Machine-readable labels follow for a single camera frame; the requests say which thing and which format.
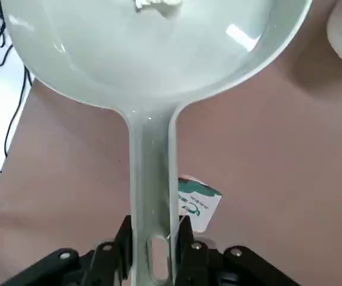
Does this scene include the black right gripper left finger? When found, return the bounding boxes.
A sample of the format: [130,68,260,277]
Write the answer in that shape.
[0,214,133,286]

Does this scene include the pale green plastic dustpan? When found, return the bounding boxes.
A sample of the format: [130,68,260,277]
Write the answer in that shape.
[0,0,313,284]

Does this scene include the white green paper tag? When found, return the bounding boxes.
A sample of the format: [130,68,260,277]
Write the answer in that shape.
[176,175,223,234]

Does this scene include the white paper ball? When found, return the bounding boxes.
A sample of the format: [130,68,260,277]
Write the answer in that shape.
[133,0,184,19]

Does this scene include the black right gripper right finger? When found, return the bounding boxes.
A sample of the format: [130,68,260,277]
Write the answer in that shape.
[176,215,306,286]

